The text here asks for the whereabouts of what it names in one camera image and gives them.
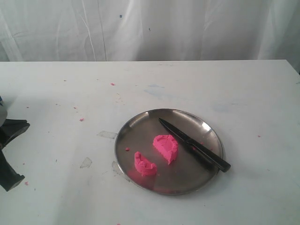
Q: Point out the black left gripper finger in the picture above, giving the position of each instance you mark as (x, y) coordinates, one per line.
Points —
(9, 178)
(11, 129)

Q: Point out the clear tape piece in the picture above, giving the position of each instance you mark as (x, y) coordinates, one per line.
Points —
(87, 162)
(106, 134)

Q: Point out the round steel plate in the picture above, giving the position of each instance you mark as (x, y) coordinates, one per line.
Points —
(188, 172)

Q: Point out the small pink dough piece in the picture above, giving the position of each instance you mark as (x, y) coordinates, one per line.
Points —
(144, 166)

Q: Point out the clear tape piece lower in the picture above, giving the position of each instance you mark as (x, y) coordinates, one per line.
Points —
(87, 162)

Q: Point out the black knife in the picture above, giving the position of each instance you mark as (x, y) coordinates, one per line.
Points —
(197, 147)

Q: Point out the clear tape piece upper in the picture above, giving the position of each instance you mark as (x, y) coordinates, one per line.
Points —
(106, 134)

